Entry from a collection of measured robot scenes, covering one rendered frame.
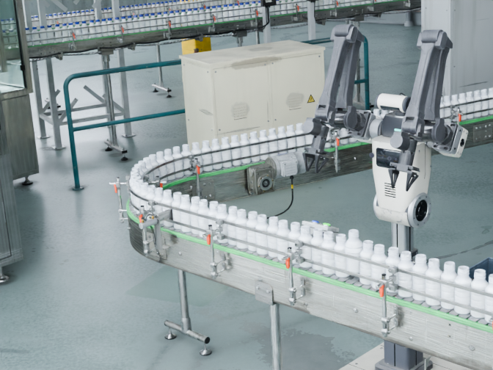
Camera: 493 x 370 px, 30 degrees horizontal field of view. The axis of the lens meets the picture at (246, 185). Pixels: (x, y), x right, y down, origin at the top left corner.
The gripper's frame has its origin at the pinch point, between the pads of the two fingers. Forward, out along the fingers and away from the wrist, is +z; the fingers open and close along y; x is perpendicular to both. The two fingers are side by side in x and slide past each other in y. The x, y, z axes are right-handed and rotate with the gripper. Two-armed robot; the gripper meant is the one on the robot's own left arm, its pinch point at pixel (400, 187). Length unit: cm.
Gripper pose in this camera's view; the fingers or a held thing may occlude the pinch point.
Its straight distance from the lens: 370.0
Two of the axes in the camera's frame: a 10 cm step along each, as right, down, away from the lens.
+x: 5.7, 1.3, 8.1
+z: -2.2, 9.8, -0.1
